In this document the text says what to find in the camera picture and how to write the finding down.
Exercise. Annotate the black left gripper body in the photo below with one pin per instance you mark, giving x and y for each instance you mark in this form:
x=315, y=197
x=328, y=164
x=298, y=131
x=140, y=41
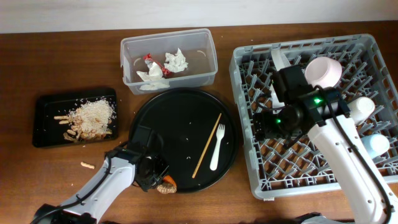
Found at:
x=157, y=168

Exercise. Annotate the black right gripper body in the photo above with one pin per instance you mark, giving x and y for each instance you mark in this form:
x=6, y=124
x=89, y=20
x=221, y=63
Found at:
x=272, y=126

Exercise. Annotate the orange carrot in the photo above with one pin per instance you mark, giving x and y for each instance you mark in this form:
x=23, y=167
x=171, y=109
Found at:
x=168, y=179

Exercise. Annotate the brown walnut shell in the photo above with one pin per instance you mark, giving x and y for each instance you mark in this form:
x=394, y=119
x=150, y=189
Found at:
x=166, y=188

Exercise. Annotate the white plastic fork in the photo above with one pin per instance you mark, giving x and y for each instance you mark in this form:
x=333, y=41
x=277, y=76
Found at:
x=216, y=153

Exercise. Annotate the grey plate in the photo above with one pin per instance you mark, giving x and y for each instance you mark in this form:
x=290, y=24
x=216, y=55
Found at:
x=280, y=61

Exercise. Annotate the pink bowl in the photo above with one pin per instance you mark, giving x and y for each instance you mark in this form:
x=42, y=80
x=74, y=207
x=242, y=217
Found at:
x=323, y=71

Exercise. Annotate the rice and peanut shells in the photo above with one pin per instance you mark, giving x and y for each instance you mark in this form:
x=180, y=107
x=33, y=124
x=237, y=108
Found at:
x=89, y=122

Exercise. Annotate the white cup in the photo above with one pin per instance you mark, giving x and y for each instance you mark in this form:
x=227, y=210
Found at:
x=361, y=108

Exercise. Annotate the white tissue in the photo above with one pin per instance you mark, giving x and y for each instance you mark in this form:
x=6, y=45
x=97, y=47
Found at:
x=175, y=62
x=154, y=76

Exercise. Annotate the red snack wrapper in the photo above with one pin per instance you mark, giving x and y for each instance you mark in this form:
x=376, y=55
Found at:
x=149, y=60

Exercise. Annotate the light blue cup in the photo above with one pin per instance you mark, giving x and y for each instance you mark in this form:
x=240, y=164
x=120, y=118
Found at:
x=375, y=144

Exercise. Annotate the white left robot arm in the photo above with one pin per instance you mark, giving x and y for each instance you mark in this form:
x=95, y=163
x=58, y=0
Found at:
x=122, y=167

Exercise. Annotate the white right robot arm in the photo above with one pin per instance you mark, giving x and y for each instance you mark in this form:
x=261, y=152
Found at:
x=325, y=118

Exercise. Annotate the grey dishwasher rack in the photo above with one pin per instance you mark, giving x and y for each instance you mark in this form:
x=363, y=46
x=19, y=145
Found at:
x=278, y=172

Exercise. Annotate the wooden chopstick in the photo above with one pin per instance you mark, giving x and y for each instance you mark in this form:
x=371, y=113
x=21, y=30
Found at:
x=206, y=147

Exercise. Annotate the round black tray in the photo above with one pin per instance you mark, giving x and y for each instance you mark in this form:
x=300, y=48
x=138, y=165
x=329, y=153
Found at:
x=184, y=118

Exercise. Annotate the stray peanut shell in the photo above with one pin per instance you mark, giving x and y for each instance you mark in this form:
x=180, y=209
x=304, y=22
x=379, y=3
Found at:
x=87, y=165

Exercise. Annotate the black rectangular tray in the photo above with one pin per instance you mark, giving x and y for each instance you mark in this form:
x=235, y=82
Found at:
x=48, y=132

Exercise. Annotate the clear plastic bin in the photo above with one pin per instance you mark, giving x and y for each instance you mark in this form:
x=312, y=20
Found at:
x=196, y=45

